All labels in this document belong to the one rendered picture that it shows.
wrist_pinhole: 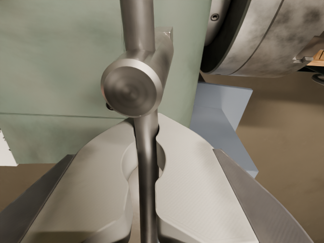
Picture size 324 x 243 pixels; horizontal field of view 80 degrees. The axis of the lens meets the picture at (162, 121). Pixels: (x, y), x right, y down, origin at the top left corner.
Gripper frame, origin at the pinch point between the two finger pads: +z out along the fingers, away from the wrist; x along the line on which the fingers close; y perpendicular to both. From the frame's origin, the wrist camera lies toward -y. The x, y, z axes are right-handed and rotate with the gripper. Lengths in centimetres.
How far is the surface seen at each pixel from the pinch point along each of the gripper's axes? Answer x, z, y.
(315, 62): 47, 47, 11
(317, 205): 199, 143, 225
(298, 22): 16.4, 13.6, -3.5
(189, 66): 4.3, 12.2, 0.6
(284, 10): 14.3, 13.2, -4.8
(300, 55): 20.2, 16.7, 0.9
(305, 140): 142, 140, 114
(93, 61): -6.1, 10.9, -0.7
